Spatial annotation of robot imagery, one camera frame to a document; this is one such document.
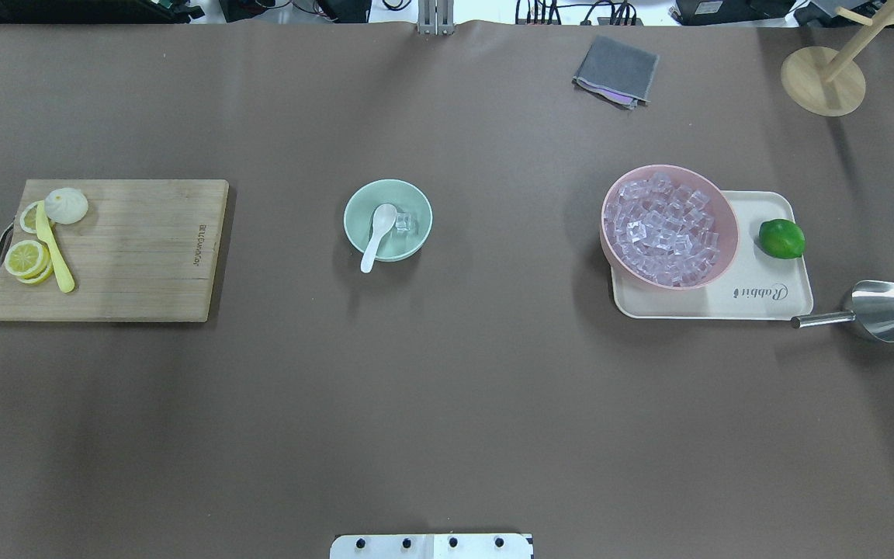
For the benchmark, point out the wooden mug tree stand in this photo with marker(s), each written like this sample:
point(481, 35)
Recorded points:
point(828, 82)

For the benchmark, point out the aluminium frame post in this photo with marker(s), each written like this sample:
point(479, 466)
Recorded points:
point(436, 17)

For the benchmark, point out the clear ice cube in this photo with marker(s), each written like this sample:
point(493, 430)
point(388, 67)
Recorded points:
point(405, 223)

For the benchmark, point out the light green ceramic bowl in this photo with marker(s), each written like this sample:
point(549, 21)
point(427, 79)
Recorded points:
point(398, 244)

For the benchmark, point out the grey folded cloth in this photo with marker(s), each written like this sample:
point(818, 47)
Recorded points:
point(617, 72)

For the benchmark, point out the metal ice scoop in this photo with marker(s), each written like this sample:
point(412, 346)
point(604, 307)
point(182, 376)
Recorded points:
point(868, 308)

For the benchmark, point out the pink bowl of ice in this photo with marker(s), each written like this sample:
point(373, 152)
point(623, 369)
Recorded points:
point(668, 227)

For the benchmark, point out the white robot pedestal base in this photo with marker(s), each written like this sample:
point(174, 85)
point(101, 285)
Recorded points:
point(434, 545)

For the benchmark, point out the yellow plastic knife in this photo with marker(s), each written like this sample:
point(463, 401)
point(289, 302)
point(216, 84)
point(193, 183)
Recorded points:
point(44, 233)

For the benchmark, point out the beige plastic tray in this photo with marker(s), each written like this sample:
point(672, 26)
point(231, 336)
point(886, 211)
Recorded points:
point(756, 287)

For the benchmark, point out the white ceramic spoon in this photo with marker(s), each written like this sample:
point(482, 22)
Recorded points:
point(383, 221)

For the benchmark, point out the lemon slice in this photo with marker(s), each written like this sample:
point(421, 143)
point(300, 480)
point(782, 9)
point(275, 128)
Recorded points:
point(27, 260)
point(27, 220)

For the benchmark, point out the bamboo cutting board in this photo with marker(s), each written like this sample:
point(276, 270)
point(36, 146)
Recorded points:
point(146, 251)

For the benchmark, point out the green lime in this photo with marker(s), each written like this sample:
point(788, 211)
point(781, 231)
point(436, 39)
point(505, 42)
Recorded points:
point(782, 239)

